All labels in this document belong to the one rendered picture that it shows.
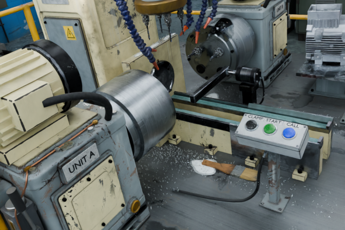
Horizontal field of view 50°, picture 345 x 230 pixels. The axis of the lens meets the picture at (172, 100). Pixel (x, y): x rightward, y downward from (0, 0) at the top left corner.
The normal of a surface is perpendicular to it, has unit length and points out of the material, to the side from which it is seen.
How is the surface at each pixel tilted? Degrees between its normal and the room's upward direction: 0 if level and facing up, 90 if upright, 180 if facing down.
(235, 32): 47
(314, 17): 90
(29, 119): 90
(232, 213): 0
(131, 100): 39
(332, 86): 90
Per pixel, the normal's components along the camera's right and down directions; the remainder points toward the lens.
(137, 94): 0.35, -0.61
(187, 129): -0.57, 0.46
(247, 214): -0.14, -0.87
